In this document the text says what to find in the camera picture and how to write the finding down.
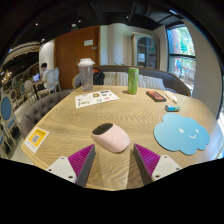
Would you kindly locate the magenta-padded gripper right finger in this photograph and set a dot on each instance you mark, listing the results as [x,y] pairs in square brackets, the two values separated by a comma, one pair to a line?
[161,166]

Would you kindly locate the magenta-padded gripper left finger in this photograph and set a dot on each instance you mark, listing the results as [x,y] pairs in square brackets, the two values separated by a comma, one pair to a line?
[63,166]

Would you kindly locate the pink computer mouse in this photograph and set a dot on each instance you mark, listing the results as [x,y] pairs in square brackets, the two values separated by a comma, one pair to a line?
[111,137]

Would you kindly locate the blue cloud-shaped mouse pad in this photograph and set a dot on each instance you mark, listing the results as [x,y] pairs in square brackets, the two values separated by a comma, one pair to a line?
[181,133]

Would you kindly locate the yellow code sticker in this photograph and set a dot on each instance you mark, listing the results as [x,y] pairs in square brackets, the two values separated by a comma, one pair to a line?
[36,139]

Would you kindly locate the grey tufted armchair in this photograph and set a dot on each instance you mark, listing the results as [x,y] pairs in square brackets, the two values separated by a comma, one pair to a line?
[40,108]

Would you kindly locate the white plastic packet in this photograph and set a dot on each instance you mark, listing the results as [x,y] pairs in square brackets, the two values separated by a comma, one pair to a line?
[171,96]

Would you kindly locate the white sticker sheet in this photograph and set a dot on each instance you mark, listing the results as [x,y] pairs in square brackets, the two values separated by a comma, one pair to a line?
[96,98]

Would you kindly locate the striped cushion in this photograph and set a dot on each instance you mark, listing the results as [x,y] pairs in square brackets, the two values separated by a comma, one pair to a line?
[151,82]
[115,78]

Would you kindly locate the brown curved bench sofa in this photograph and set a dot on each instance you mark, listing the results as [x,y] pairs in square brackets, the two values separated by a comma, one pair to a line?
[173,81]

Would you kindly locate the green drink can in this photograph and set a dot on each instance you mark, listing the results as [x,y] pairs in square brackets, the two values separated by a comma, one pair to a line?
[133,81]

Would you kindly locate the laptop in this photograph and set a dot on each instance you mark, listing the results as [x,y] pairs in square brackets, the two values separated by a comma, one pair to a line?
[36,78]

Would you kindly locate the clear shaker bottle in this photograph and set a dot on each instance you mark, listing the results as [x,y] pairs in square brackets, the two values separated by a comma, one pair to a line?
[86,76]

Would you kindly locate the black backpack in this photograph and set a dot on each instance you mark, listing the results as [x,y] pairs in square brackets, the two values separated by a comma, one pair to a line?
[98,77]

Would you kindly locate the person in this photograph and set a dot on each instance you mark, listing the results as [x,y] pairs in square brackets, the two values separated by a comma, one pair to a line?
[44,71]

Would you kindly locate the brown wooden door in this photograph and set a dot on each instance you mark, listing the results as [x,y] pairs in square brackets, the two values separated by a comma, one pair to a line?
[68,56]

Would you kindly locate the black-framed window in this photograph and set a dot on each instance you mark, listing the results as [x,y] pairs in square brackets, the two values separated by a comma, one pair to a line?
[181,56]

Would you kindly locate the glass-door cabinet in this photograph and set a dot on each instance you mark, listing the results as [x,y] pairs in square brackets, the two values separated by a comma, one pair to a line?
[146,51]

